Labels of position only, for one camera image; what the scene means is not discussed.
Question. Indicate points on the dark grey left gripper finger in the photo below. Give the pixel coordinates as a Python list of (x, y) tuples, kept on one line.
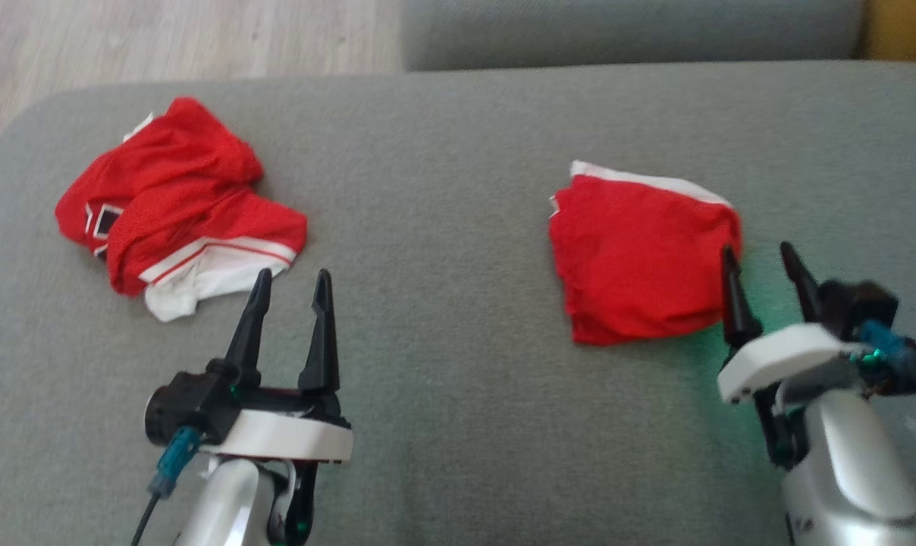
[(249, 326), (321, 341)]

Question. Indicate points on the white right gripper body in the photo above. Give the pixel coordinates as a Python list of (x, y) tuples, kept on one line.
[(784, 356)]

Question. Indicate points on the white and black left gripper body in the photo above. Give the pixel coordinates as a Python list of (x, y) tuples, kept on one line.
[(291, 436)]

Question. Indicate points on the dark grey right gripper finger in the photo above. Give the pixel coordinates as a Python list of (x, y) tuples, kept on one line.
[(803, 284), (737, 311)]

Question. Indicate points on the red shorts with white stripe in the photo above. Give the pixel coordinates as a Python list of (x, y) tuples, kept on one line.
[(632, 258)]

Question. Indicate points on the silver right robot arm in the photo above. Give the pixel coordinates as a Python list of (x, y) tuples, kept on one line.
[(852, 470)]

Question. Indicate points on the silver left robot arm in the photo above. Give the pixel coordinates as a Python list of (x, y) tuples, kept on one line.
[(227, 504)]

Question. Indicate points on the yellow sofa back cushion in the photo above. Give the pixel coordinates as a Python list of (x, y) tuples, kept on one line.
[(905, 30)]

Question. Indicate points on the grey sofa back cushion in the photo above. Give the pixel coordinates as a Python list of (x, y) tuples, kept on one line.
[(625, 30)]

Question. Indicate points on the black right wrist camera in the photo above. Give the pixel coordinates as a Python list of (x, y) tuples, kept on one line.
[(860, 303)]

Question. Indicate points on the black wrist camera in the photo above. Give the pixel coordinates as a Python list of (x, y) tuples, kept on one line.
[(189, 406), (860, 303)]

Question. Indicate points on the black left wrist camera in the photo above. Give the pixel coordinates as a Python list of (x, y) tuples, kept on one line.
[(189, 406)]

